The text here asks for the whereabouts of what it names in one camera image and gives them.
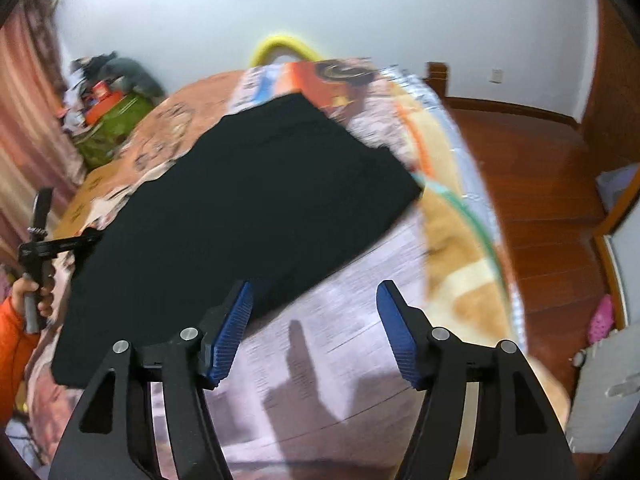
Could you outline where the person's left hand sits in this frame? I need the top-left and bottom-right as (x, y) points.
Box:
(10, 277), (56, 319)

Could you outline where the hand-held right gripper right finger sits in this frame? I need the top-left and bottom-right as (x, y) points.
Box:
(376, 280), (576, 480)

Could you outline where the brown wooden door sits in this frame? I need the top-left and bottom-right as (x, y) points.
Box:
(580, 0), (640, 171)

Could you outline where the white plastic box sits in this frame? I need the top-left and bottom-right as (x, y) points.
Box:
(565, 325), (640, 457)

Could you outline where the pink fuzzy object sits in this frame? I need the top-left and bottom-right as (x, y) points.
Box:
(587, 294), (615, 344)

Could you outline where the green cloth covered stand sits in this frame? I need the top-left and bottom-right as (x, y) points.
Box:
(75, 92), (157, 169)

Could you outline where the grey plush toy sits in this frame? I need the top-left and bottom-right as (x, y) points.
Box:
(107, 57), (167, 102)

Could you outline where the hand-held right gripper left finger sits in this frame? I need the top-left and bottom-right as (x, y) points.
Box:
(47, 280), (255, 480)

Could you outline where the bed with patterned cover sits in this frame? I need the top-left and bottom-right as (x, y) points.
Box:
(5, 57), (574, 480)

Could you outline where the orange box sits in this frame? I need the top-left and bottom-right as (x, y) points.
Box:
(83, 92), (124, 126)

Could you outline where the black elephant print t-shirt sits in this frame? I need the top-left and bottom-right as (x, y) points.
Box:
(50, 92), (426, 391)

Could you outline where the person's left forearm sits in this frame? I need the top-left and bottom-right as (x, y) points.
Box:
(0, 296), (42, 428)

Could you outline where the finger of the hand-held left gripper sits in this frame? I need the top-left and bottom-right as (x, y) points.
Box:
(47, 230), (104, 257)

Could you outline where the yellow foam tube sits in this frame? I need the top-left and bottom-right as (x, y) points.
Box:
(248, 34), (327, 67)

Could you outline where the brown bear print mat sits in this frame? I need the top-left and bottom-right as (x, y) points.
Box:
(55, 72), (247, 241)

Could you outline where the dark wooden bed post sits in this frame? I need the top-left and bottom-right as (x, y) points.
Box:
(426, 61), (449, 102)

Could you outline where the striped curtain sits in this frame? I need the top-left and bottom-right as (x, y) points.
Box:
(0, 0), (87, 271)

